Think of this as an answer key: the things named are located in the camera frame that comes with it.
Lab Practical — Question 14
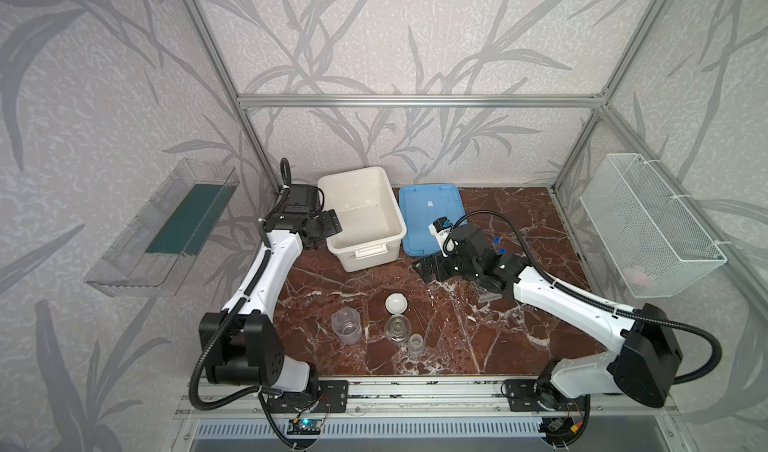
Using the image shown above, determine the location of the white plastic storage bin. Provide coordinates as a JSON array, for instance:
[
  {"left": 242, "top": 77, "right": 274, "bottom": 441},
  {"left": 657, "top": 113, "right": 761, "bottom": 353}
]
[{"left": 318, "top": 167, "right": 407, "bottom": 273}]

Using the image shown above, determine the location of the clear acrylic test tube rack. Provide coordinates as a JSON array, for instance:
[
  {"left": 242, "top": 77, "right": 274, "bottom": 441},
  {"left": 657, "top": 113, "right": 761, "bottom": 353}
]
[{"left": 476, "top": 290, "right": 503, "bottom": 303}]

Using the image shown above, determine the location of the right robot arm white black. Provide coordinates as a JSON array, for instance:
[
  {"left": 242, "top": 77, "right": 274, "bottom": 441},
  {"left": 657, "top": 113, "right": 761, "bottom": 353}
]
[{"left": 413, "top": 214, "right": 723, "bottom": 411}]

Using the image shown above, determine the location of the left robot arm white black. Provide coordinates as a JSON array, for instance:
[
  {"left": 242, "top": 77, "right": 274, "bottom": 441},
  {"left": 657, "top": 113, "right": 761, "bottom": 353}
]
[{"left": 188, "top": 158, "right": 342, "bottom": 411}]

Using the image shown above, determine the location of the small white ceramic bowl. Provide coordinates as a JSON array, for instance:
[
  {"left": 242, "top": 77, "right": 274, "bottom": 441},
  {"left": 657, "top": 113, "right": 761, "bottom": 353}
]
[{"left": 385, "top": 293, "right": 408, "bottom": 315}]

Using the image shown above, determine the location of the blue plastic bin lid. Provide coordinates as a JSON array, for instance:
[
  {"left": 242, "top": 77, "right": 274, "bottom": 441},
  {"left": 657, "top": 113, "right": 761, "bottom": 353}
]
[{"left": 398, "top": 184, "right": 465, "bottom": 258}]

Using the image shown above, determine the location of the clear glass flask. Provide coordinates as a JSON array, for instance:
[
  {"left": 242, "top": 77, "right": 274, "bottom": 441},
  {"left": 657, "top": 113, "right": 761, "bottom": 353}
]
[{"left": 385, "top": 315, "right": 412, "bottom": 343}]

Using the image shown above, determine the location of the small clear glass beaker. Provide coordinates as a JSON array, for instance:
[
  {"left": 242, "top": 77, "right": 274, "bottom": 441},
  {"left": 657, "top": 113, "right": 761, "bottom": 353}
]
[{"left": 407, "top": 334, "right": 426, "bottom": 357}]

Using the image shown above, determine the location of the clear plastic measuring cup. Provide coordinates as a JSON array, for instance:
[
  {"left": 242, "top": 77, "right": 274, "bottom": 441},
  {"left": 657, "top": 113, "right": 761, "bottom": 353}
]
[{"left": 331, "top": 307, "right": 362, "bottom": 345}]

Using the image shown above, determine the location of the green circuit board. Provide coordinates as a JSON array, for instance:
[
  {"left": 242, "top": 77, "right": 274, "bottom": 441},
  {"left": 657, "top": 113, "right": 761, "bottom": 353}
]
[{"left": 286, "top": 418, "right": 324, "bottom": 436}]

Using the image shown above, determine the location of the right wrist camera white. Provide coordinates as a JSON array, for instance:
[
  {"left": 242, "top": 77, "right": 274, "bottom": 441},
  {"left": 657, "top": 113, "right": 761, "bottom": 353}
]
[{"left": 429, "top": 217, "right": 455, "bottom": 257}]

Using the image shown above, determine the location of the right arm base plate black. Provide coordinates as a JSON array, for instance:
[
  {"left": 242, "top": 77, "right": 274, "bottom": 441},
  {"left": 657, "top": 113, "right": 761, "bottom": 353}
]
[{"left": 500, "top": 378, "right": 558, "bottom": 413}]

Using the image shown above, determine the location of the clear wall shelf green mat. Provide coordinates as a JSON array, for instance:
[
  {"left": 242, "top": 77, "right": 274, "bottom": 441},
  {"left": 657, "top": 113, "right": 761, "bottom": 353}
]
[{"left": 84, "top": 159, "right": 240, "bottom": 298}]

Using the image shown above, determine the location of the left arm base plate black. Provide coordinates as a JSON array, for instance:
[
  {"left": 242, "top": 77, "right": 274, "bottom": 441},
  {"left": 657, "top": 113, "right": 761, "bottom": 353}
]
[{"left": 266, "top": 380, "right": 349, "bottom": 414}]

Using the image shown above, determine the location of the white wire mesh basket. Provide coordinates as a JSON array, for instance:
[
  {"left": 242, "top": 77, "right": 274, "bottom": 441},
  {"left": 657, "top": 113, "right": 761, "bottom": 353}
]
[{"left": 580, "top": 153, "right": 727, "bottom": 299}]

